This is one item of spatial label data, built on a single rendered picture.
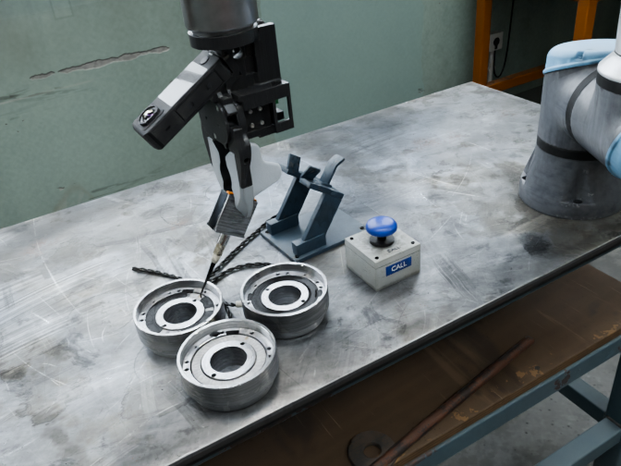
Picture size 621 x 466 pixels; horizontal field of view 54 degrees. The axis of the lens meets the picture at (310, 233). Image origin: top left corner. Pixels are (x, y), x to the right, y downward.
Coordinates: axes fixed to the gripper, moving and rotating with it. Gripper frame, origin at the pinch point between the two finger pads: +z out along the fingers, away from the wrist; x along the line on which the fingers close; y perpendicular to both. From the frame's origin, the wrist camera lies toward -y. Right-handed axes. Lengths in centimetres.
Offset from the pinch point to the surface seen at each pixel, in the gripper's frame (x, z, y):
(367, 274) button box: -8.2, 11.6, 12.7
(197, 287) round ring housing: 1.7, 10.2, -6.2
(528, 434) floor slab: 2, 93, 68
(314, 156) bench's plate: 28.7, 13.3, 28.9
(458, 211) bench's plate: -2.6, 13.3, 34.3
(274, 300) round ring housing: -4.7, 12.1, 1.0
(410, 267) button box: -10.4, 11.8, 18.0
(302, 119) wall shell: 150, 61, 98
